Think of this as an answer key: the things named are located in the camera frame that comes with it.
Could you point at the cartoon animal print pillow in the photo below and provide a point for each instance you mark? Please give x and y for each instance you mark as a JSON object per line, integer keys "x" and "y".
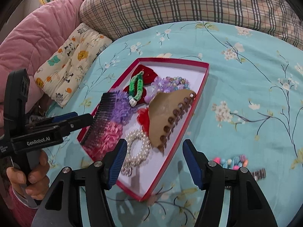
{"x": 60, "y": 76}

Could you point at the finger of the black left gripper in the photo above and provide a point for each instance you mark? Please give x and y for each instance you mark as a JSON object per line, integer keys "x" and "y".
{"x": 67, "y": 123}

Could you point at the dark rhinestone hair clip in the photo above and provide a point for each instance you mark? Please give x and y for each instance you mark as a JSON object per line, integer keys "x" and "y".
{"x": 259, "y": 174}

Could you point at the plaid pillow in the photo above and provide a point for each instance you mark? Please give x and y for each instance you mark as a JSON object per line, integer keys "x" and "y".
{"x": 117, "y": 18}

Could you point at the red cardboard tray box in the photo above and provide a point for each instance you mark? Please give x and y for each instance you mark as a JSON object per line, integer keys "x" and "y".
{"x": 144, "y": 177}

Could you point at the pink quilted blanket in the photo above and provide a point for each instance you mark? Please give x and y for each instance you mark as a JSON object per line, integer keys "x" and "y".
{"x": 35, "y": 39}

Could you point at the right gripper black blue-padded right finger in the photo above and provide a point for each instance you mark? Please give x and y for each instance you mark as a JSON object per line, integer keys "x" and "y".
{"x": 196, "y": 162}

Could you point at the red velvet bow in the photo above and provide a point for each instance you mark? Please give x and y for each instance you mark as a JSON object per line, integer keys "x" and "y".
{"x": 148, "y": 78}

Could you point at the teal floral bed sheet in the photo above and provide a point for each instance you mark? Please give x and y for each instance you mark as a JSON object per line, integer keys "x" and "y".
{"x": 251, "y": 104}

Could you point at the person's left hand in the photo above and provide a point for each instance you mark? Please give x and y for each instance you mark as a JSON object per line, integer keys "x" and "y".
{"x": 39, "y": 181}

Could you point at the purple Kuromi hair scrunchie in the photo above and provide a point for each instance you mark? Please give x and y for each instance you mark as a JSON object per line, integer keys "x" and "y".
{"x": 161, "y": 85}

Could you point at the green knitted hair clip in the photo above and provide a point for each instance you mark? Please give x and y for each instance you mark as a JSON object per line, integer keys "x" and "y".
{"x": 135, "y": 89}

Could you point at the beige claw hair clip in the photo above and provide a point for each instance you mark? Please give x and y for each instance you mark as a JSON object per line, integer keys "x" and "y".
{"x": 165, "y": 110}

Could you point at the red flower hair clip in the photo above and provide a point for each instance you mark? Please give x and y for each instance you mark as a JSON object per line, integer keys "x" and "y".
{"x": 143, "y": 119}

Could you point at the black plastic comb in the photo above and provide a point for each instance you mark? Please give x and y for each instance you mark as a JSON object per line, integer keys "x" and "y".
{"x": 102, "y": 116}

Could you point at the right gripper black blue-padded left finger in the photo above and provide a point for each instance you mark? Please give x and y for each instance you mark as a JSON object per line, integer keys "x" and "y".
{"x": 113, "y": 162}

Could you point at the purple bead flower scrunchie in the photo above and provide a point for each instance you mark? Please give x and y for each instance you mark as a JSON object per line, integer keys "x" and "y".
{"x": 122, "y": 110}

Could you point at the pink fluffy scrunchie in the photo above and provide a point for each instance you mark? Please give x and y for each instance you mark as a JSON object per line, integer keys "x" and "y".
{"x": 100, "y": 145}

